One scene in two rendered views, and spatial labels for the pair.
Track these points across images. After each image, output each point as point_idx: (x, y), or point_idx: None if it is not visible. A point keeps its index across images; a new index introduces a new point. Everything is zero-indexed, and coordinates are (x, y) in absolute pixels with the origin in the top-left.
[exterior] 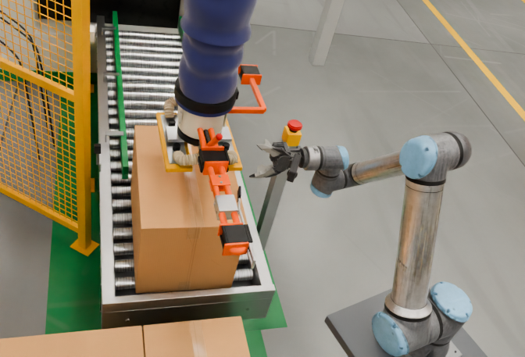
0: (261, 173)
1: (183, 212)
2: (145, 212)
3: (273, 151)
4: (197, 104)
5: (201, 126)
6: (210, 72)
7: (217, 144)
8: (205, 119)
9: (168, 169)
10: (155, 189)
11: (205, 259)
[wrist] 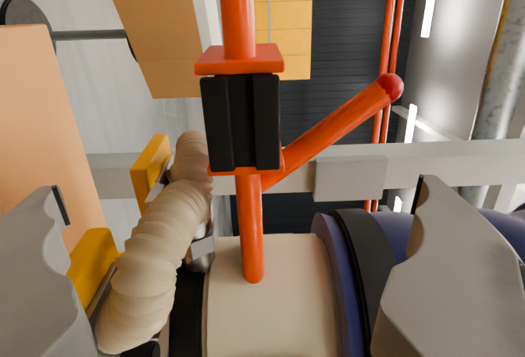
0: (54, 233)
1: None
2: (57, 84)
3: (480, 285)
4: (363, 209)
5: (266, 244)
6: (494, 218)
7: (258, 198)
8: (301, 250)
9: (165, 135)
10: (66, 170)
11: None
